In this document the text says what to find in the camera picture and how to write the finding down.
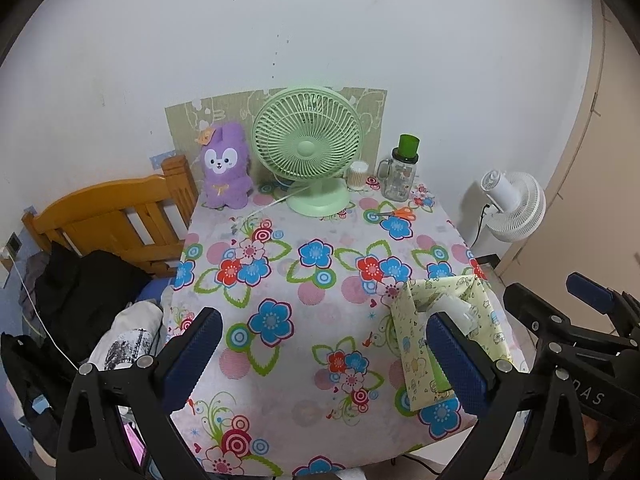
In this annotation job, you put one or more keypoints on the wall outlet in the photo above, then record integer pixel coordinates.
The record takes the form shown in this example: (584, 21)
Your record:
(13, 244)

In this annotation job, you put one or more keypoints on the floral tablecloth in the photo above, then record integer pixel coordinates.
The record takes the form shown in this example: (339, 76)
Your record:
(310, 292)

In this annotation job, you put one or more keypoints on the beige door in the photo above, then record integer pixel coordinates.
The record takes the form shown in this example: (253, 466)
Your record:
(600, 185)

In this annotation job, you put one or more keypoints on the blue bedding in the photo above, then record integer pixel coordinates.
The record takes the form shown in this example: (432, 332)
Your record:
(155, 290)

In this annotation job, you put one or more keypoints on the blue paper piece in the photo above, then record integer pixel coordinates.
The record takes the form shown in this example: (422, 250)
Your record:
(161, 159)

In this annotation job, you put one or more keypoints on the black jacket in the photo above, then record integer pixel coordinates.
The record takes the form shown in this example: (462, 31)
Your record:
(85, 290)

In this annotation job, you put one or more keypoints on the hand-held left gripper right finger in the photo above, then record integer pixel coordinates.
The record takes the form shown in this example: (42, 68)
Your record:
(457, 365)

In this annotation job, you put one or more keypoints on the person's right hand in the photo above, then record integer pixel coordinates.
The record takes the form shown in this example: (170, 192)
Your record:
(595, 440)

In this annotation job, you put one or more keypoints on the pink object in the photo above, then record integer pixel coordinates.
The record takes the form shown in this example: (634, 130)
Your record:
(134, 442)

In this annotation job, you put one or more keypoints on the white floor fan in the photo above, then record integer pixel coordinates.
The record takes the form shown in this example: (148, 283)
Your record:
(520, 205)

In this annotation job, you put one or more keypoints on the black backpack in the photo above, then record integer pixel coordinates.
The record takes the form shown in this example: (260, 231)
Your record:
(25, 385)

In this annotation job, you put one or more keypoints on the white printed shirt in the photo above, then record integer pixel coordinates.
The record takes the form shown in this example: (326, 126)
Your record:
(125, 340)

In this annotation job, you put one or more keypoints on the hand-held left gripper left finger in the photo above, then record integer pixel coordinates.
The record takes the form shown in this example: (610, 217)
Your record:
(192, 360)

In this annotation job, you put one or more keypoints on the purple plush bunny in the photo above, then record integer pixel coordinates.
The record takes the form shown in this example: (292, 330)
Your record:
(225, 180)

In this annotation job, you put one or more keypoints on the green patterned wall board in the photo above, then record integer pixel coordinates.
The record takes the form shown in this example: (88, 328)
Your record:
(185, 125)

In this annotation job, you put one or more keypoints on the green desk fan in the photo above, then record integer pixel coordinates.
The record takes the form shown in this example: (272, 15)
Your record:
(307, 147)

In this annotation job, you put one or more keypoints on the orange scissors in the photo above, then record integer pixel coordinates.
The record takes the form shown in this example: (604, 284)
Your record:
(402, 213)

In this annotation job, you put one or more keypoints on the green patterned storage box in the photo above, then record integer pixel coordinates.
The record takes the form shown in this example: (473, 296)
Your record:
(405, 340)

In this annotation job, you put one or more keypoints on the cotton swab jar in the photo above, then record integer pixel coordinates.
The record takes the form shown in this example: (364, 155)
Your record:
(359, 177)

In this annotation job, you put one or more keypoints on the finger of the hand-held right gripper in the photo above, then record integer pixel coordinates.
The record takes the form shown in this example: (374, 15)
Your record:
(590, 287)
(525, 302)

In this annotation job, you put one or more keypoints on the glass mug with green lid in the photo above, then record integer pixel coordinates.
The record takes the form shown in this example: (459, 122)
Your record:
(400, 182)

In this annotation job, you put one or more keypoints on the wooden chair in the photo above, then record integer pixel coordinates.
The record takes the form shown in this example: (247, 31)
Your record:
(100, 205)

